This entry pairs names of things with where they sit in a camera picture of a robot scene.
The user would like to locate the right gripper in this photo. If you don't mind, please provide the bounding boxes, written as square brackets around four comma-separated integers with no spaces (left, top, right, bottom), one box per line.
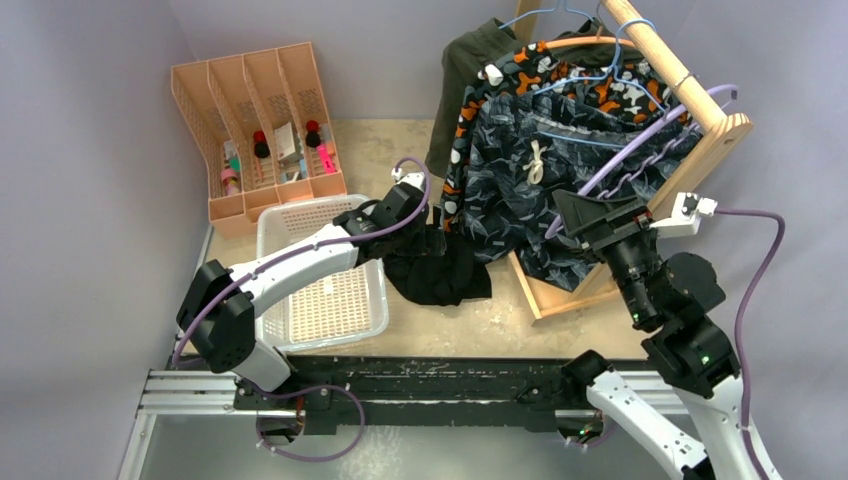
[550,189,656,324]

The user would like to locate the black shorts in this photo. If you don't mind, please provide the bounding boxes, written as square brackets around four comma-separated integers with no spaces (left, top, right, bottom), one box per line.
[383,211,492,306]

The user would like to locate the dark leaf print shorts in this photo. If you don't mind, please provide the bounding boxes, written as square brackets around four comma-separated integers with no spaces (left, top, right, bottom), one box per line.
[457,91,663,291]

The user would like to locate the white plastic basket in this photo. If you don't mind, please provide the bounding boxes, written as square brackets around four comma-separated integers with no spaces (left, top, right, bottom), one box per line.
[256,194,389,352]

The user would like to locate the peach plastic desk organizer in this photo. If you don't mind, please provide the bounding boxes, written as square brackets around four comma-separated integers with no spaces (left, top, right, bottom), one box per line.
[170,42,347,238]

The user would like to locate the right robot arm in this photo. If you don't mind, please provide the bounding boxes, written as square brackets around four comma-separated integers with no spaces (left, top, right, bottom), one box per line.
[553,190,778,479]

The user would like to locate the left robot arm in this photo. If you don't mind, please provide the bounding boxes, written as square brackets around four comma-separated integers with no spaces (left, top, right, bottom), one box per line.
[173,173,429,409]

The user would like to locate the orange camouflage shorts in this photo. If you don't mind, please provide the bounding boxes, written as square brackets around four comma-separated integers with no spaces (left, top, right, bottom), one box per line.
[440,42,676,232]

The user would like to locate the olive green shorts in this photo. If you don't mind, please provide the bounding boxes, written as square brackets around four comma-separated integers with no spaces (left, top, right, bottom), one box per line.
[425,18,615,178]

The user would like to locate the pink highlighter marker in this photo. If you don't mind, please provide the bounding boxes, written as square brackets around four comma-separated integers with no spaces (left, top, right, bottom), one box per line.
[315,143,336,175]

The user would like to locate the red black marker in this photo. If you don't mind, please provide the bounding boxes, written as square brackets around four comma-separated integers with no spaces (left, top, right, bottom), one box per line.
[305,120,322,149]

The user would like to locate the wooden clothes rack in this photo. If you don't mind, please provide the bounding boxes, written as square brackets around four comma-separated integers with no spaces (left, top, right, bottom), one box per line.
[506,0,755,323]

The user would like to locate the white medicine box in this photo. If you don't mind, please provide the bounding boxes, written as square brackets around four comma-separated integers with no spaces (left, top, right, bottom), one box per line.
[274,122,301,164]

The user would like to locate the pink small bottle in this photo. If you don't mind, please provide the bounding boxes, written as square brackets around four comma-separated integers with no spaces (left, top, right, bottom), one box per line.
[220,167,241,196]

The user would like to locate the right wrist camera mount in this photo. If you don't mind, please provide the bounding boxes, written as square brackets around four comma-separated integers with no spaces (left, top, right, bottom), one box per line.
[650,192,718,239]

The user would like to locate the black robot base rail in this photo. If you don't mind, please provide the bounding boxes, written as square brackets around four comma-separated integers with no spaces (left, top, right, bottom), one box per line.
[142,352,690,439]

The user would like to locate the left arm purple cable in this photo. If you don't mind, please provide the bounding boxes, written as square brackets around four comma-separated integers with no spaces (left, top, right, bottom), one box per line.
[170,156,433,371]

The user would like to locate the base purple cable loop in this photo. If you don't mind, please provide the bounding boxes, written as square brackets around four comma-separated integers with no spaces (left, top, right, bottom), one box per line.
[254,382,369,464]

